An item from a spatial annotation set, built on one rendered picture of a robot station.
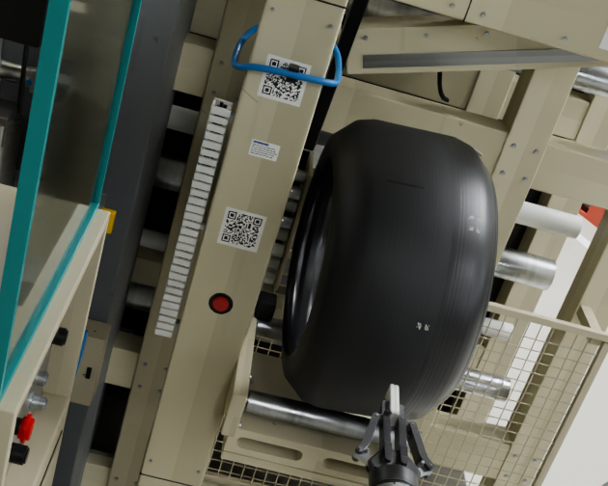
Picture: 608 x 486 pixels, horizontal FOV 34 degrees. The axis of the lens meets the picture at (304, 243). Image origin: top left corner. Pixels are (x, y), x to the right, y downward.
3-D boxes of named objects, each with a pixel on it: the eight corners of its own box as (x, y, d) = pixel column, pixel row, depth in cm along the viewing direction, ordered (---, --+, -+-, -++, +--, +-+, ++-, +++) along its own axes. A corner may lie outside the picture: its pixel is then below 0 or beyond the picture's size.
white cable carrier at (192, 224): (153, 334, 191) (211, 105, 171) (157, 320, 196) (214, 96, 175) (176, 339, 192) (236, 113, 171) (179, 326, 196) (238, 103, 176)
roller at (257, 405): (245, 383, 189) (241, 392, 193) (241, 405, 187) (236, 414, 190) (421, 426, 193) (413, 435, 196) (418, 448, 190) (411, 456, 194)
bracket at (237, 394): (219, 435, 186) (233, 393, 182) (237, 325, 222) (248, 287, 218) (236, 439, 187) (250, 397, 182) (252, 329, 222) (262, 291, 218)
